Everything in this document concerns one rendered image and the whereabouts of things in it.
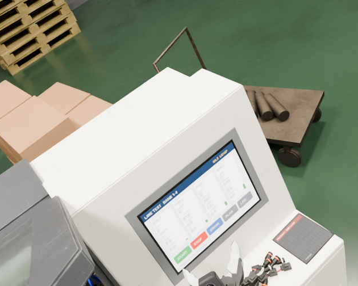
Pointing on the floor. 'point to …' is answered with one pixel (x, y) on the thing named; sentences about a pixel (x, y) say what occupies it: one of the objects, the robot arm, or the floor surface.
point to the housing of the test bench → (67, 153)
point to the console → (267, 222)
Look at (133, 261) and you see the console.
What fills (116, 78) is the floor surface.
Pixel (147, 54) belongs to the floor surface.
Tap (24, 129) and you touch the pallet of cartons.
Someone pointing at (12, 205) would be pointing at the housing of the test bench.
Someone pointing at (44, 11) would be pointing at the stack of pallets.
